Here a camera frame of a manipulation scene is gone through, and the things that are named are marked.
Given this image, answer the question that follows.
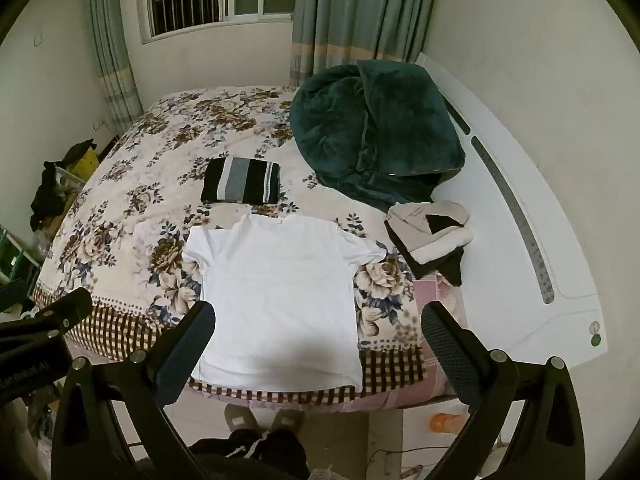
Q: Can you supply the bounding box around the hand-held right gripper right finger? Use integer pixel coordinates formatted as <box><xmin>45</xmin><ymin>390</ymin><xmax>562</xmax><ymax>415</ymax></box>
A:
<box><xmin>421</xmin><ymin>302</ymin><xmax>587</xmax><ymax>480</ymax></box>

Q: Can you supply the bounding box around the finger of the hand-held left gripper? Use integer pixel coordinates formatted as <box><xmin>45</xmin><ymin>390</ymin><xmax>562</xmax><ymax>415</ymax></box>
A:
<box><xmin>0</xmin><ymin>287</ymin><xmax>94</xmax><ymax>357</ymax></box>

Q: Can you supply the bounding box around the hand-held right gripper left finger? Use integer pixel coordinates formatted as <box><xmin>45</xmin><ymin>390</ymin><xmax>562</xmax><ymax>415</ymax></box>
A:
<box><xmin>50</xmin><ymin>300</ymin><xmax>217</xmax><ymax>480</ymax></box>

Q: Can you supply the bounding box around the white t-shirt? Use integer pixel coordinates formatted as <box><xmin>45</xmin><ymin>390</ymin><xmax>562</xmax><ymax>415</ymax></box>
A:
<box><xmin>181</xmin><ymin>212</ymin><xmax>388</xmax><ymax>390</ymax></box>

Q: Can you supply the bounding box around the orange floor object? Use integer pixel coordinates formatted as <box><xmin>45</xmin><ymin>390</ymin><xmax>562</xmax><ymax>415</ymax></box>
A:
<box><xmin>429</xmin><ymin>412</ymin><xmax>472</xmax><ymax>434</ymax></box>

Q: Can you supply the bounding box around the green crate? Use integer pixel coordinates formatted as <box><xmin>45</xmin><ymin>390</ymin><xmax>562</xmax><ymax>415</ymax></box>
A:
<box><xmin>0</xmin><ymin>224</ymin><xmax>47</xmax><ymax>287</ymax></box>

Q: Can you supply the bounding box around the grey slipper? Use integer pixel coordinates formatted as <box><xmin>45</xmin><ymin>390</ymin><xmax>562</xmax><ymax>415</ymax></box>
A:
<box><xmin>270</xmin><ymin>409</ymin><xmax>304</xmax><ymax>435</ymax></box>
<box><xmin>224</xmin><ymin>402</ymin><xmax>262</xmax><ymax>435</ymax></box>

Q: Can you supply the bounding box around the floral bedsheet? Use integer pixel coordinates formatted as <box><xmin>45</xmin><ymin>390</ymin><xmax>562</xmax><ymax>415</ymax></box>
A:
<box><xmin>32</xmin><ymin>85</ymin><xmax>468</xmax><ymax>413</ymax></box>

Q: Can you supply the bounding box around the beige and black folded garment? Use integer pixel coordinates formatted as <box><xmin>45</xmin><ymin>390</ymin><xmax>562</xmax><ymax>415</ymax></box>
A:
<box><xmin>384</xmin><ymin>200</ymin><xmax>474</xmax><ymax>288</ymax></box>

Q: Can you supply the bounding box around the black cloth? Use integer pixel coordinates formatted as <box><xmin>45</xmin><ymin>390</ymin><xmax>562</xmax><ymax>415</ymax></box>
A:
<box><xmin>30</xmin><ymin>141</ymin><xmax>97</xmax><ymax>232</ymax></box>

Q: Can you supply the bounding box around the white bed headboard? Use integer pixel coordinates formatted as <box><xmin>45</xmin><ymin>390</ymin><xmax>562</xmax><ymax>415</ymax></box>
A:
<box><xmin>415</xmin><ymin>52</ymin><xmax>607</xmax><ymax>361</ymax></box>

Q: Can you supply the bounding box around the yellow box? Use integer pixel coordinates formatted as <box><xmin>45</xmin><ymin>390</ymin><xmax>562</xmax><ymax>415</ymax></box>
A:
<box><xmin>64</xmin><ymin>147</ymin><xmax>99</xmax><ymax>182</ymax></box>

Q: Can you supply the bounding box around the black grey striped folded garment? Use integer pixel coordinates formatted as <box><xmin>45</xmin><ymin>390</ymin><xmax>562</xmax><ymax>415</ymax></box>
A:
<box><xmin>200</xmin><ymin>157</ymin><xmax>282</xmax><ymax>206</ymax></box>

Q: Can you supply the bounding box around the dark green plush blanket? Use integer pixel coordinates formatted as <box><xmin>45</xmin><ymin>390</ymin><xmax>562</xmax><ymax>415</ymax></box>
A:
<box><xmin>290</xmin><ymin>59</ymin><xmax>466</xmax><ymax>206</ymax></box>

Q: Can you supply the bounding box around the grey-green curtain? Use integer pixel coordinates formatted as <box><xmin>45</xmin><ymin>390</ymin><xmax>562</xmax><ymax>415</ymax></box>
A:
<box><xmin>291</xmin><ymin>0</ymin><xmax>444</xmax><ymax>87</ymax></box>
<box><xmin>84</xmin><ymin>0</ymin><xmax>146</xmax><ymax>133</ymax></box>

